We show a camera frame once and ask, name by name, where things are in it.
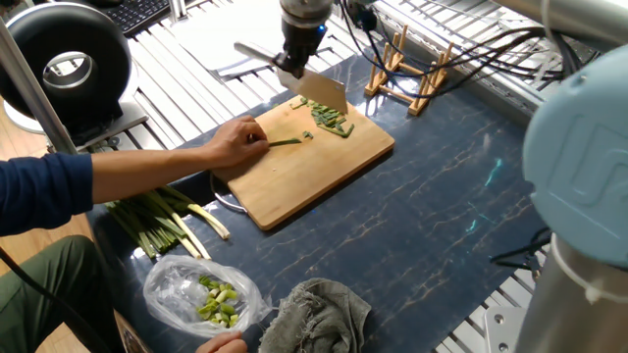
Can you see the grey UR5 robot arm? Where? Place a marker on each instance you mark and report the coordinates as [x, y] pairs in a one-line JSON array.
[[579, 157]]

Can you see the grey-green cloth rag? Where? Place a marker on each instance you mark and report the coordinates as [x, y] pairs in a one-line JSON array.
[[319, 318]]

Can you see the steel cleaver knife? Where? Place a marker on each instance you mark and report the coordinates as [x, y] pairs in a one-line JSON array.
[[319, 88]]

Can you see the scallion stalk with white end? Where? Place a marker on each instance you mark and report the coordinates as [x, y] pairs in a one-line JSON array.
[[196, 243], [189, 245], [211, 220]]

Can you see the dark blue shirt sleeve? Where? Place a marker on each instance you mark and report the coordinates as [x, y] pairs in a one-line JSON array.
[[44, 193]]

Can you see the aluminium frame post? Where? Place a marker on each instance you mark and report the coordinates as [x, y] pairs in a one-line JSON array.
[[32, 93]]

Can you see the wooden peg rack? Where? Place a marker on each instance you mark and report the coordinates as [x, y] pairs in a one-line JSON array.
[[424, 95]]

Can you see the long green scallion leaves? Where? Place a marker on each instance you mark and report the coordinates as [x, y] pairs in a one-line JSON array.
[[284, 142]]

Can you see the green trousers leg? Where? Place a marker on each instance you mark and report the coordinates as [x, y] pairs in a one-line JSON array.
[[49, 294]]

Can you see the person's left hand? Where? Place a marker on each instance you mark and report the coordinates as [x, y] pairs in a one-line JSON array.
[[235, 142]]

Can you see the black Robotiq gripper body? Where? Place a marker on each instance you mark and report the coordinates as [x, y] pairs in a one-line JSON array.
[[301, 36]]

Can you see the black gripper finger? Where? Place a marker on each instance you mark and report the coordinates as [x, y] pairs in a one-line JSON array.
[[309, 56], [284, 61]]

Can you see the chopped scallion pieces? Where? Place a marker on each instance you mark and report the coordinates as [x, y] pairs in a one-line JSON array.
[[329, 117], [221, 309]]

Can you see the white paper sheets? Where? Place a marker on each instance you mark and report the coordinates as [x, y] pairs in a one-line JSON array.
[[235, 34]]

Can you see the person's left forearm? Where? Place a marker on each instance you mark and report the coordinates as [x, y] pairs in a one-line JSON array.
[[149, 171]]

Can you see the clear plastic bag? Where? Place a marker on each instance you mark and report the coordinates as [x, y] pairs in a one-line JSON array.
[[172, 294]]

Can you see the person's right hand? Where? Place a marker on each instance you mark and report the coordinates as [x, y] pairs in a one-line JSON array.
[[223, 343]]

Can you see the black computer keyboard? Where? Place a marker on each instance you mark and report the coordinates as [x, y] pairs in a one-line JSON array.
[[137, 15]]

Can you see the wooden cutting board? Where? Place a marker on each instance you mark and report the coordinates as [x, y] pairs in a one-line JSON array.
[[304, 171]]

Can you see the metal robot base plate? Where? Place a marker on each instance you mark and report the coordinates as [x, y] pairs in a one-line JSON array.
[[505, 326]]

